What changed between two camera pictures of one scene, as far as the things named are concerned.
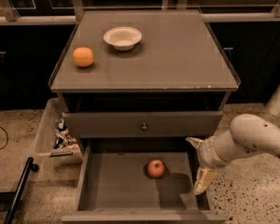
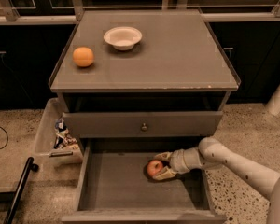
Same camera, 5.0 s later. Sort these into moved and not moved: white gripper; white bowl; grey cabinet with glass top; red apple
Moved: white gripper
Not moved: grey cabinet with glass top; red apple; white bowl
